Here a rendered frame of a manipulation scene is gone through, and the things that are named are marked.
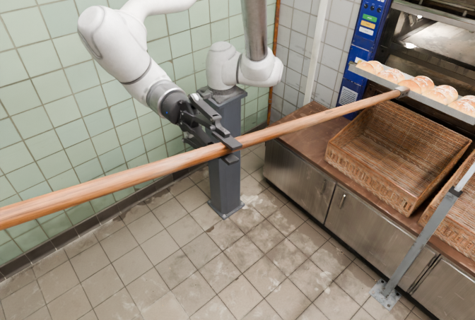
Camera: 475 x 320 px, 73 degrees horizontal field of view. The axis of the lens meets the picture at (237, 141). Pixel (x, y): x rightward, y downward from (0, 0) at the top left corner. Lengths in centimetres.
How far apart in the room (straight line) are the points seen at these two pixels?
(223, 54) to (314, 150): 87
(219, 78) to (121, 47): 95
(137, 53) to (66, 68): 110
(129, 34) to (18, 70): 110
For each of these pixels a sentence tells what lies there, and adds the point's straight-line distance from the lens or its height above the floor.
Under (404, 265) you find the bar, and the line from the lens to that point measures 201.
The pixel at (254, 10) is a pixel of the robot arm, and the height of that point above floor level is 153.
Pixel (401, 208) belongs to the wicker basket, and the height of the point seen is 62.
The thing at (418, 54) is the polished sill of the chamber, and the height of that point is 117.
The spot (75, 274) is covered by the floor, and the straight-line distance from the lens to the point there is 242.
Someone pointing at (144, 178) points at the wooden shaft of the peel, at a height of 155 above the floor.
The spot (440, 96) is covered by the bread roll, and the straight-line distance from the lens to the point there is 152.
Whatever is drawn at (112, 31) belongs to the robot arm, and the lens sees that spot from 77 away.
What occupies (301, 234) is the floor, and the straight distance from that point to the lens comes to 238.
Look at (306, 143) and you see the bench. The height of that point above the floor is 58.
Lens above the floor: 197
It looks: 41 degrees down
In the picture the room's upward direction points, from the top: straight up
